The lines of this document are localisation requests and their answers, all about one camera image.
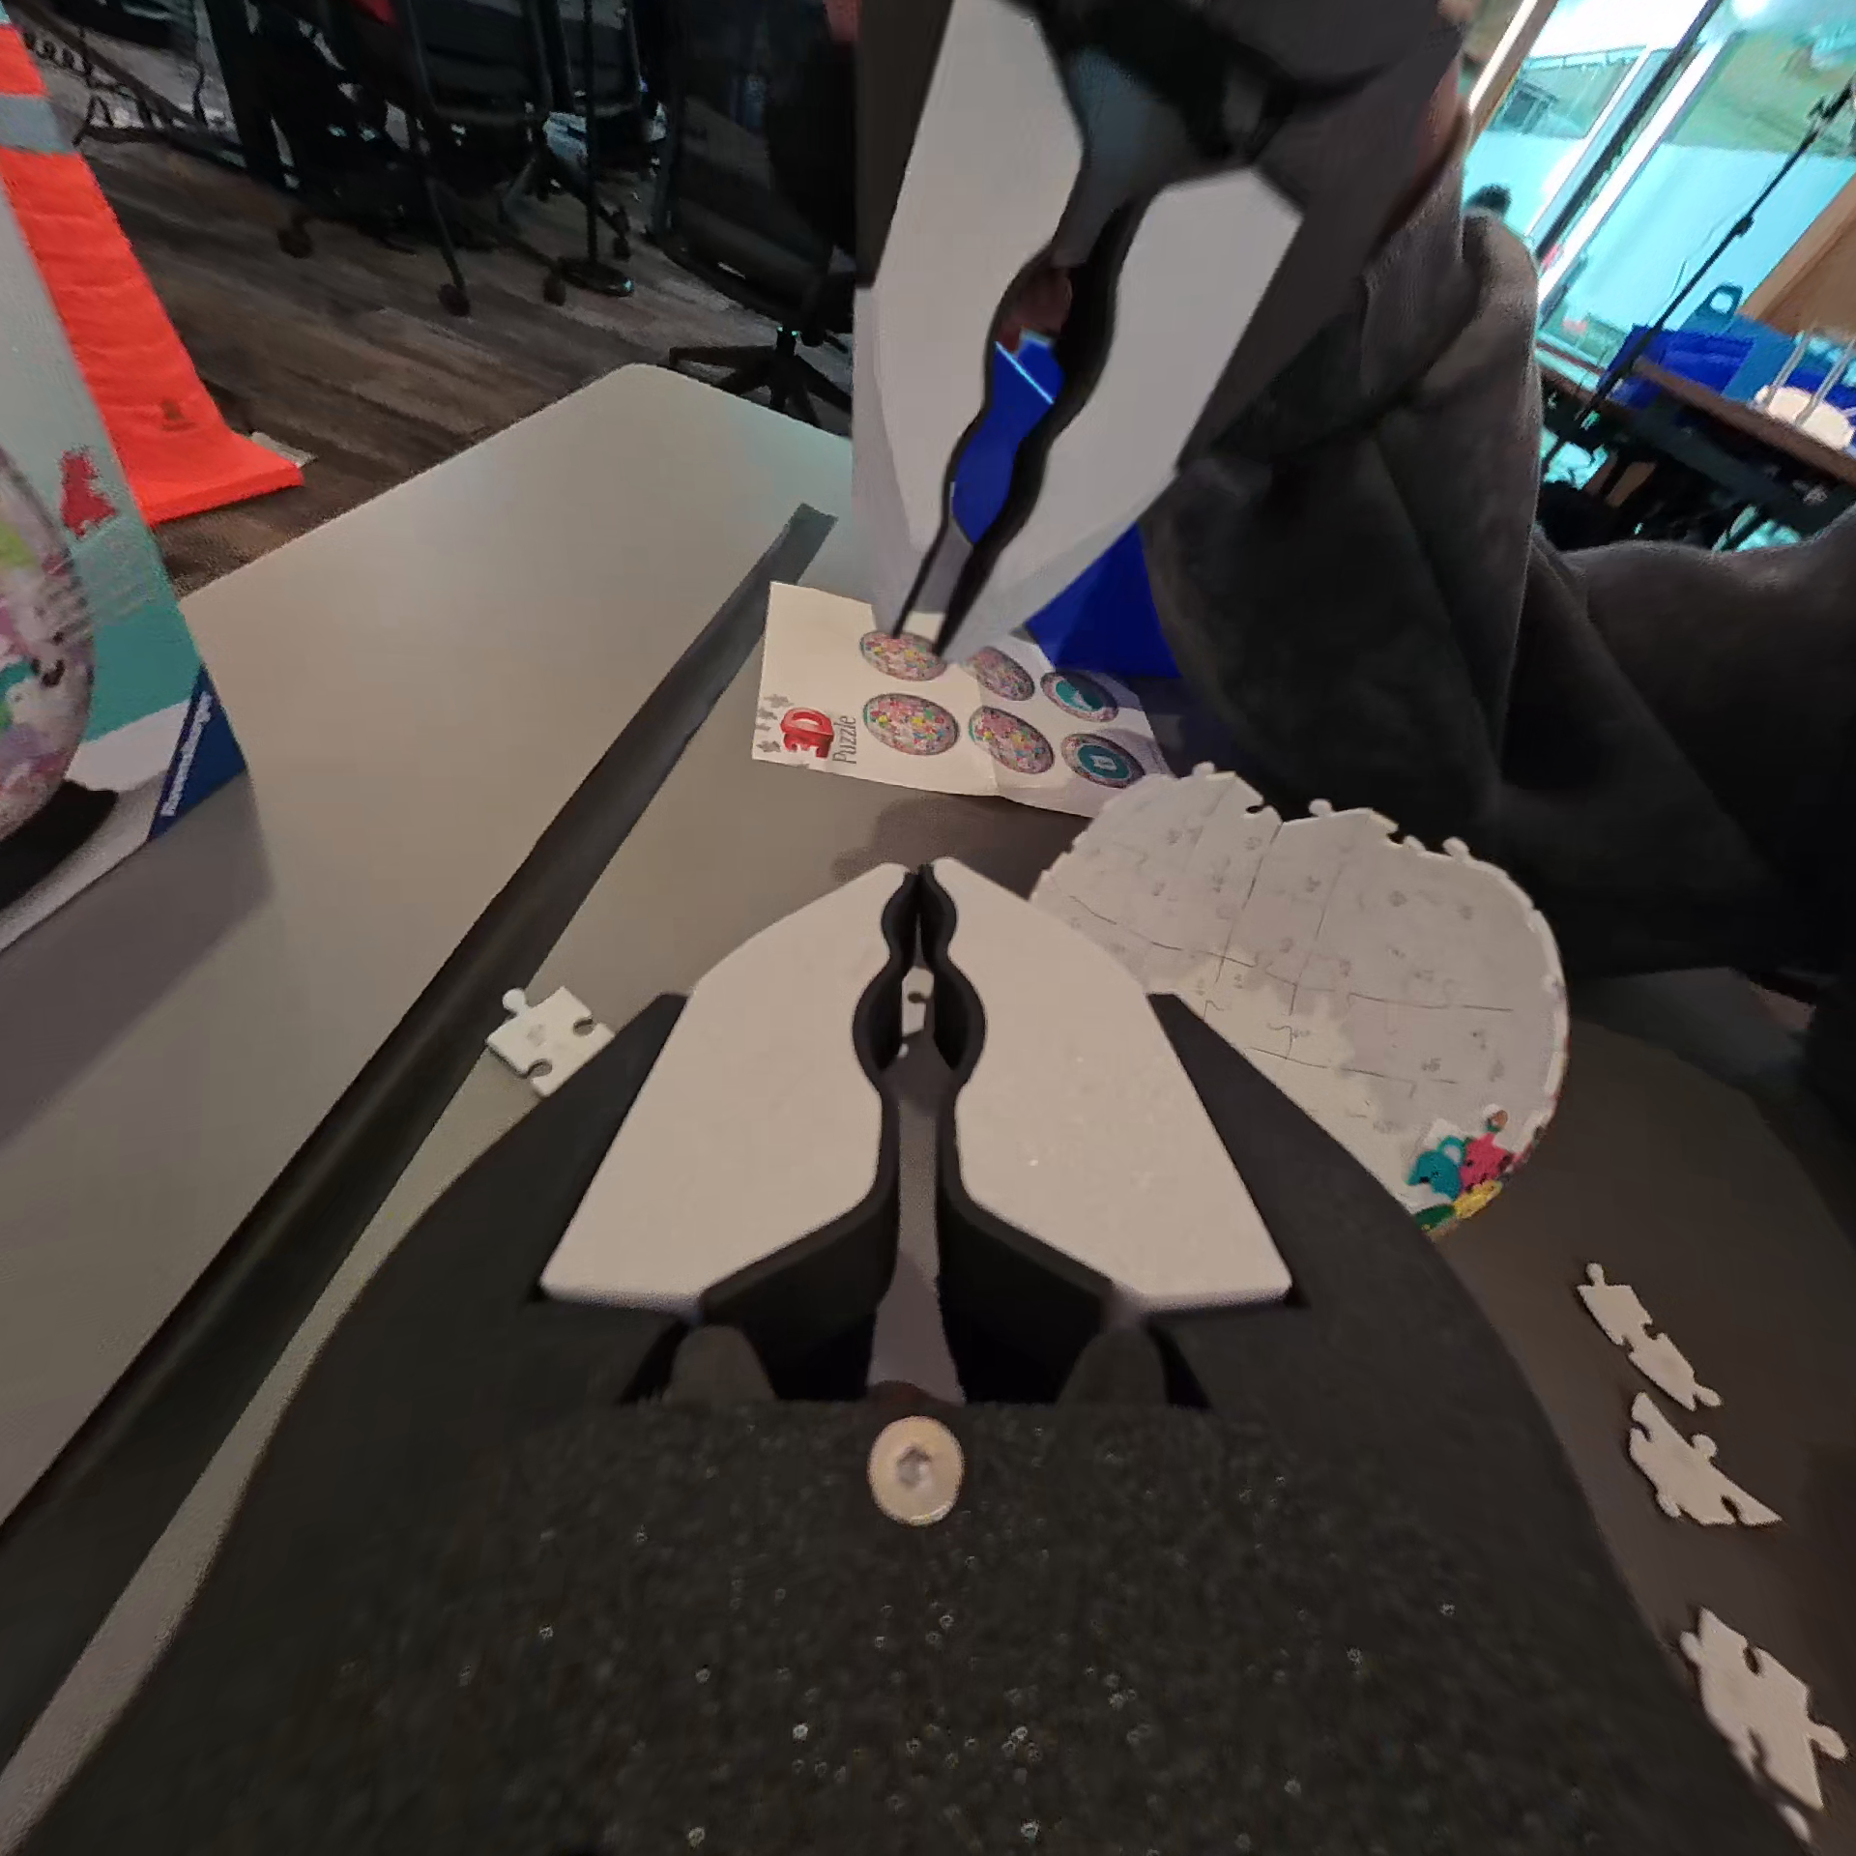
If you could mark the orange traffic cone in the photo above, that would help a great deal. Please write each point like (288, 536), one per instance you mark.
(132, 321)

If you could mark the black office chair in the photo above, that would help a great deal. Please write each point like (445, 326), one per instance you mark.
(436, 118)

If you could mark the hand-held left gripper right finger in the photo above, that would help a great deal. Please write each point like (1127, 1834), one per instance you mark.
(1116, 1161)

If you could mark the colourful puzzle box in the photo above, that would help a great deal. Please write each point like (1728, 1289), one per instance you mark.
(118, 668)

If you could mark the white puzzle leaflet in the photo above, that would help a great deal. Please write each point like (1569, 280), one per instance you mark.
(842, 726)

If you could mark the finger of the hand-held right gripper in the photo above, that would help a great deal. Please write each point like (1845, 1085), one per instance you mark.
(1161, 350)
(945, 261)

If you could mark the row of white puzzle pieces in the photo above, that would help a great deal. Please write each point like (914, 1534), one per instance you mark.
(1697, 1467)

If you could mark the colourful puzzle ball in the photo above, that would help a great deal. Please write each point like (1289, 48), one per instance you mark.
(1335, 958)

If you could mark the blue plastic bin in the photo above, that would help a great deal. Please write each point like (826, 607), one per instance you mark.
(1087, 625)

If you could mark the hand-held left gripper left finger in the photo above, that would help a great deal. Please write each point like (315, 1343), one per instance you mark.
(726, 1161)

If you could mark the wooden desk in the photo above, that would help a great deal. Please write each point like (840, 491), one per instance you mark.
(1741, 407)

